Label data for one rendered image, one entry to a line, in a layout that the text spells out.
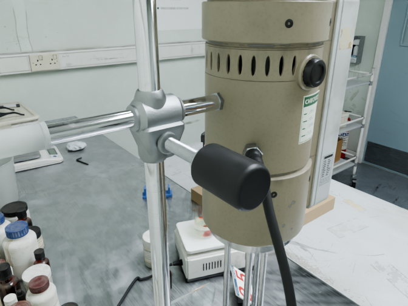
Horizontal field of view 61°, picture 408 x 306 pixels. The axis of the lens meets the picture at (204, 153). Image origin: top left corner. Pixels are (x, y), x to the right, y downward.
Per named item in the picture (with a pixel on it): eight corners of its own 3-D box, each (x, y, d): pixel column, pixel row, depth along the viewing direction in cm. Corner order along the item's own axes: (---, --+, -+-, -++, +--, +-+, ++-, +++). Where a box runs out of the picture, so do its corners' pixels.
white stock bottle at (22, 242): (49, 263, 86) (39, 220, 81) (28, 284, 80) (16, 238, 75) (26, 258, 88) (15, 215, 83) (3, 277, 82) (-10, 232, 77)
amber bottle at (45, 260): (47, 272, 83) (40, 244, 80) (56, 278, 81) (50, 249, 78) (34, 281, 81) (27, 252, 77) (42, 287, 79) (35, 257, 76)
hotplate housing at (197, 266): (244, 236, 97) (245, 212, 93) (265, 267, 85) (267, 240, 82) (166, 251, 91) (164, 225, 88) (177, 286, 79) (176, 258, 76)
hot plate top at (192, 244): (219, 217, 91) (219, 215, 91) (236, 245, 80) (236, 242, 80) (175, 225, 88) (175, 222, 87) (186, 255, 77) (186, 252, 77)
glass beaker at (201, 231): (189, 231, 85) (189, 202, 82) (210, 226, 87) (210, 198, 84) (198, 244, 80) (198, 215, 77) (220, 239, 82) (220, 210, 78)
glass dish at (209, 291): (198, 285, 80) (198, 277, 79) (219, 293, 77) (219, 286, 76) (185, 301, 75) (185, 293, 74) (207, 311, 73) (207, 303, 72)
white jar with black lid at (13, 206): (35, 220, 104) (30, 200, 101) (27, 234, 97) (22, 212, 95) (11, 221, 103) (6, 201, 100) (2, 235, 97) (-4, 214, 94)
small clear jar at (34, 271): (21, 304, 74) (15, 280, 72) (37, 284, 80) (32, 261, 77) (46, 307, 73) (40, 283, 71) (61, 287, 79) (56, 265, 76)
